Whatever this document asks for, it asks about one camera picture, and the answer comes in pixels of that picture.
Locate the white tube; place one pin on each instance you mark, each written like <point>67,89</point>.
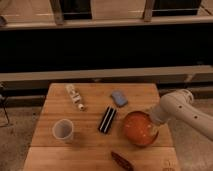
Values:
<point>75,97</point>

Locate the orange ceramic bowl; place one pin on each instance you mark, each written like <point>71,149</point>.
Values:
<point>135,128</point>

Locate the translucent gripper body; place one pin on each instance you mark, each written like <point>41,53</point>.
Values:
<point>153,130</point>

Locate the black striped box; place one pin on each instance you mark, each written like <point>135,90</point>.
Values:
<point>107,120</point>

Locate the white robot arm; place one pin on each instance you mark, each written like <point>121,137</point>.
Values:
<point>179,104</point>

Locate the clear plastic cup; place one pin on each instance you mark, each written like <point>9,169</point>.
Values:
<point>63,130</point>

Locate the blue sponge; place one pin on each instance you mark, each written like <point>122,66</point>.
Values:
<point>119,98</point>

